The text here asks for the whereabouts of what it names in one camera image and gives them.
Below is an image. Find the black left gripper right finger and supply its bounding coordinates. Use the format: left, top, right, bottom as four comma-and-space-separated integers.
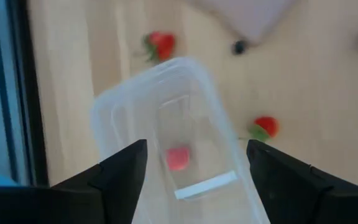
246, 139, 354, 224

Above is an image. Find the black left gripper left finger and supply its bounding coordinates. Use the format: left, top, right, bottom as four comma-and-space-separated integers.
50, 139, 149, 224

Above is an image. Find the clear plastic tupperware container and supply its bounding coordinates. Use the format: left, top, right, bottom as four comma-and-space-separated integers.
89, 57, 272, 224

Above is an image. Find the blackberry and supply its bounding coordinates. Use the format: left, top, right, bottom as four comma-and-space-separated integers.
231, 39, 248, 56

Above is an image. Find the red strawberry with green leaves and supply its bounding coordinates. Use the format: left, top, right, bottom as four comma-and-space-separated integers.
141, 30, 177, 63
247, 115, 280, 142

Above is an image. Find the beige cloth with white tag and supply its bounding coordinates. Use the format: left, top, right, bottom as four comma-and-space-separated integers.
188, 0, 296, 46

